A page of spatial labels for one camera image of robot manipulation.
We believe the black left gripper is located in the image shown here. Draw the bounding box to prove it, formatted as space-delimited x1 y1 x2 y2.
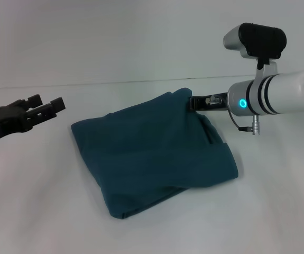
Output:
0 93 67 148

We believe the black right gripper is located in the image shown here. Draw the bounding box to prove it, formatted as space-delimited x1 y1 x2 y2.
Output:
188 90 231 113

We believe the teal T-shirt with FREE print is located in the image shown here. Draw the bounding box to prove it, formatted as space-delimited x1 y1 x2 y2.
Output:
70 87 239 220

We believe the black cable with silver plug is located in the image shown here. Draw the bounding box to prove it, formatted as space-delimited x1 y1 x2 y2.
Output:
228 109 260 137

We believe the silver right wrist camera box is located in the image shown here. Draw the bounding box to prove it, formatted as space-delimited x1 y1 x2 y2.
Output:
222 22 288 78

